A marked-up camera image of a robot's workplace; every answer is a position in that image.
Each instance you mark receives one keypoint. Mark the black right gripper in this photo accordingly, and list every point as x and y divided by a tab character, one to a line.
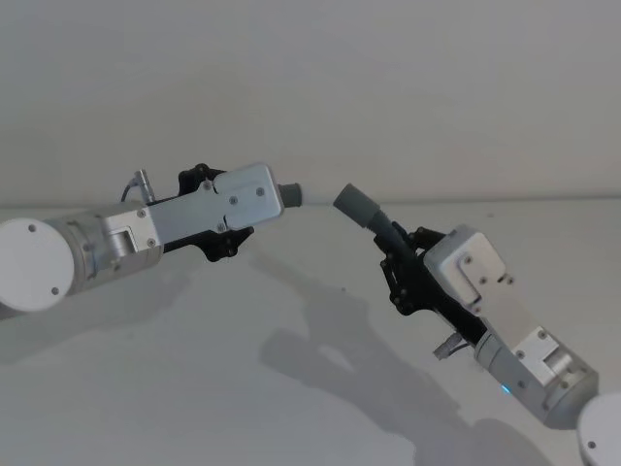
448	310

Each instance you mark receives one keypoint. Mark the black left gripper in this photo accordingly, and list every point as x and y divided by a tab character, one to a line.
186	244

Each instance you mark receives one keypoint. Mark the short grey tube piece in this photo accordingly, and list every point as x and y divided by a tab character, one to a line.
292	194

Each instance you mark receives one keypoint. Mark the white curtain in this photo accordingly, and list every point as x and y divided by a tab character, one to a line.
310	87

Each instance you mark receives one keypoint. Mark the white table cloth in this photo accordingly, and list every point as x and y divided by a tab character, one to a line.
194	369

